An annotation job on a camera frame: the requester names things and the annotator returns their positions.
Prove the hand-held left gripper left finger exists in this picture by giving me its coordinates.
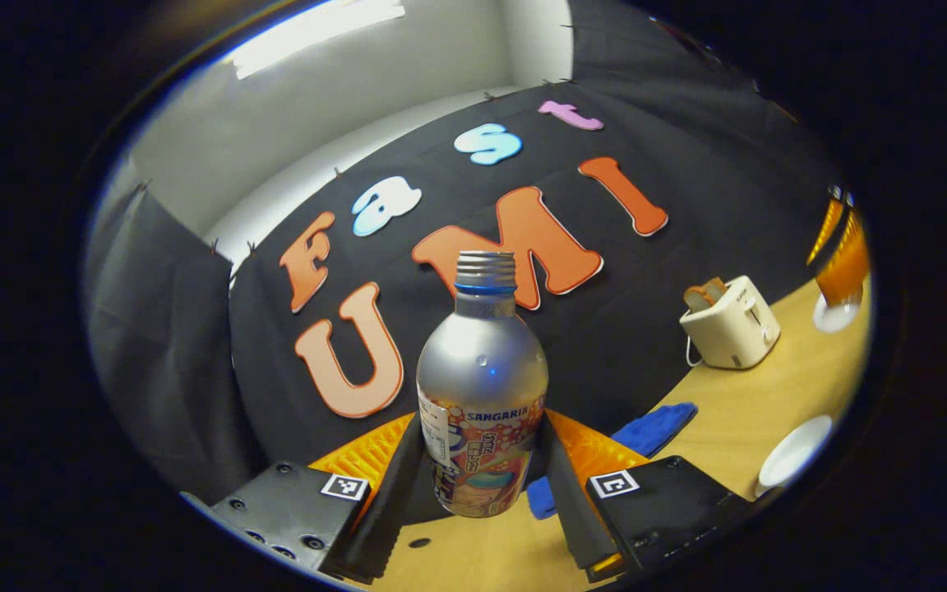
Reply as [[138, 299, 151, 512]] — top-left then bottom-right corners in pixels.
[[182, 413, 425, 585]]

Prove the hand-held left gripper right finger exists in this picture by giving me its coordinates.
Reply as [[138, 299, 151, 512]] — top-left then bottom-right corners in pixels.
[[535, 409, 758, 583]]

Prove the silver water bottle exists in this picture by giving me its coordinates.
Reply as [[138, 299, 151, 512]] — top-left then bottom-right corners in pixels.
[[417, 251, 549, 519]]

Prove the white teacup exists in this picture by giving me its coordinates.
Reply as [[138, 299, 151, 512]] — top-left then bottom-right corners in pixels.
[[756, 414, 834, 497]]

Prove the blue towel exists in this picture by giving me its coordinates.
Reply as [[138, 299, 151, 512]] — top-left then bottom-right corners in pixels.
[[526, 401, 698, 520]]

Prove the cream toaster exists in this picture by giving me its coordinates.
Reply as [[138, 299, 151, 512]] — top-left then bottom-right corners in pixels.
[[679, 275, 781, 370]]

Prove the black backdrop cloth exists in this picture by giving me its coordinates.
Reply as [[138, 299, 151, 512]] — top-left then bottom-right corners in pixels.
[[83, 0, 852, 504]]

